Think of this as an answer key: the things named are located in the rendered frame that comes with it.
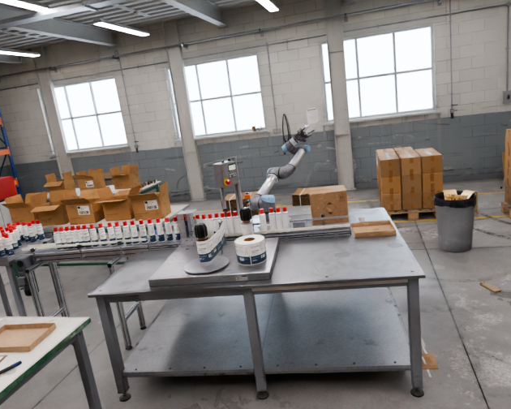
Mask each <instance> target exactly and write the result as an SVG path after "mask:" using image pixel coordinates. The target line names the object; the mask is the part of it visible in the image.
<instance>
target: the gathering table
mask: <svg viewBox="0 0 511 409"><path fill-rule="evenodd" d="M44 235H45V240H44V241H40V240H39V241H37V243H26V241H25V242H22V247H20V248H19V250H17V251H14V252H15V256H12V257H9V256H4V257H0V266H6V271H7V275H8V278H9V281H10V284H11V289H12V292H13V295H14V298H15V303H16V306H17V308H18V312H19V316H27V314H26V312H25V308H24V303H23V300H22V297H21V294H20V291H19V286H18V282H17V280H16V276H15V271H14V269H13V265H12V264H14V263H15V259H17V258H19V257H21V255H23V254H24V253H25V252H28V251H30V250H26V251H22V248H28V245H35V244H43V242H45V241H46V242H47V243H51V242H53V236H52V233H50V234H44ZM48 265H49V270H50V273H51V277H52V280H53V284H54V289H55V292H56V296H57V299H58V305H59V307H60V302H59V298H58V292H57V289H56V286H55V282H54V277H53V274H52V270H51V267H50V263H48ZM0 296H1V298H2V303H3V306H4V309H5V312H6V316H13V315H12V312H11V307H10V304H9V301H8V298H7V295H6V290H5V287H4V284H3V281H2V276H1V274H0Z"/></svg>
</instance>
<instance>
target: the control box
mask: <svg viewBox="0 0 511 409"><path fill-rule="evenodd" d="M232 163H235V165H236V161H224V163H221V162H218V163H215V164H213V172H214V178H215V183H216V187H228V186H231V185H235V184H237V183H238V173H237V176H235V177H233V178H230V177H229V173H232V172H235V171H237V167H236V170H232V171H229V169H228V165H229V164H232ZM227 180H230V184H227V183H226V181H227Z"/></svg>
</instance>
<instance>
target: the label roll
mask: <svg viewBox="0 0 511 409"><path fill-rule="evenodd" d="M234 242H235V248H236V254H237V259H238V263H239V264H240V265H258V264H260V263H263V262H264V261H266V260H267V254H266V247H265V241H264V236H263V235H245V236H242V237H239V238H237V239H236V240H235V241H234Z"/></svg>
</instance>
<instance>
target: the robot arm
mask: <svg viewBox="0 0 511 409"><path fill-rule="evenodd" d="M310 125H311V124H308V125H305V126H304V128H303V129H302V128H300V129H301V130H300V129H299V130H300V131H299V130H298V131H297V134H296V135H294V137H292V138H291V139H290V140H289V141H288V142H286V143H285V144H284V145H283V146H282V147H281V148H282V150H283V151H284V152H285V153H287V152H290V153H291V154H293V155H294V157H293V159H292V160H291V161H290V163H289V164H287V165H286V166H283V167H273V168H270V169H268V171H267V179H266V181H265V182H264V184H263V186H262V187H261V189H260V190H259V191H258V193H256V194H255V195H254V196H253V197H251V198H250V201H251V210H254V211H255V210H260V209H264V213H265V217H266V222H269V216H268V214H269V208H273V212H274V213H276V203H275V198H274V196H272V195H268V193H269V192H270V190H271V189H272V187H273V185H274V184H275V183H277V182H278V181H279V179H287V178H289V177H290V176H291V175H292V174H293V173H294V172H295V170H296V167H297V165H298V164H299V163H300V161H301V160H302V158H303V156H304V155H305V154H306V153H309V152H310V150H311V148H310V146H309V145H300V146H295V145H296V144H297V143H298V141H302V142H306V141H307V140H306V138H308V137H309V136H310V135H311V134H312V133H313V132H314V131H315V130H313V131H312V130H310V131H309V132H308V133H306V132H305V131H306V130H307V129H308V128H309V127H310Z"/></svg>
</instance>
